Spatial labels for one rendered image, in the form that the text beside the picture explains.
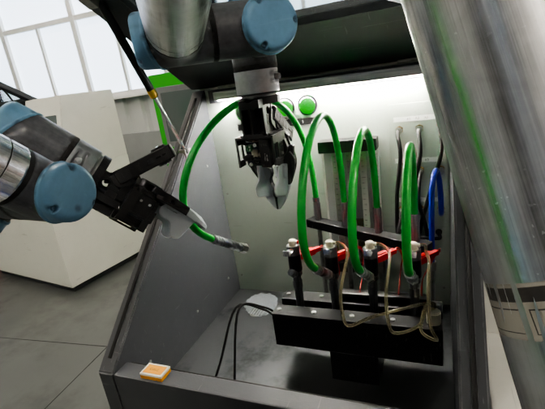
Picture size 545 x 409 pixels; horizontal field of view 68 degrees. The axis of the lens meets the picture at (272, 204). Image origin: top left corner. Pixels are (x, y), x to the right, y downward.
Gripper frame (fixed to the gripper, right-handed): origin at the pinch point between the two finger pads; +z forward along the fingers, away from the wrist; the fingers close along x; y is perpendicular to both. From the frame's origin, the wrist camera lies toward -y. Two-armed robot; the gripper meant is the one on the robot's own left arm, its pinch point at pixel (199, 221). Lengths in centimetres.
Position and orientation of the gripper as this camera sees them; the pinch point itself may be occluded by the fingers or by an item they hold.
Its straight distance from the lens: 76.9
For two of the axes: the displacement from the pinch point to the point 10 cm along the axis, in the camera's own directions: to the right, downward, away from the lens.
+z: 7.6, 5.1, 4.2
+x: 5.0, -0.3, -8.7
